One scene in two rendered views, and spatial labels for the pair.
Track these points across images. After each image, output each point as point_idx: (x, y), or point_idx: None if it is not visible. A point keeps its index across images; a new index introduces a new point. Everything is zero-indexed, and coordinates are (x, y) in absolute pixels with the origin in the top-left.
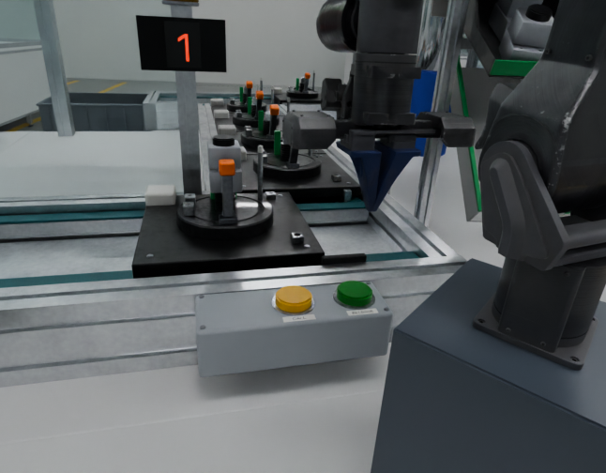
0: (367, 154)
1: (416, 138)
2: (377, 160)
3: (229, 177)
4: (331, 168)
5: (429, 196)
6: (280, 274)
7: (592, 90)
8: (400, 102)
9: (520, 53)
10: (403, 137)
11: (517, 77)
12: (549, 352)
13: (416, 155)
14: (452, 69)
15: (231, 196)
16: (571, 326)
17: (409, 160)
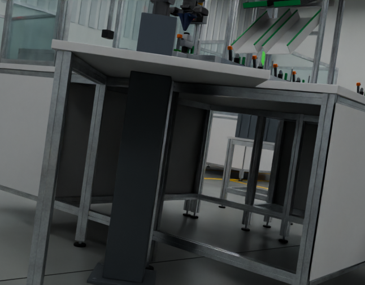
0: (179, 13)
1: (192, 12)
2: (181, 15)
3: (178, 38)
4: None
5: (248, 59)
6: None
7: None
8: (186, 3)
9: (250, 0)
10: (190, 12)
11: (250, 7)
12: None
13: (188, 13)
14: (255, 14)
15: (178, 43)
16: (155, 11)
17: (187, 14)
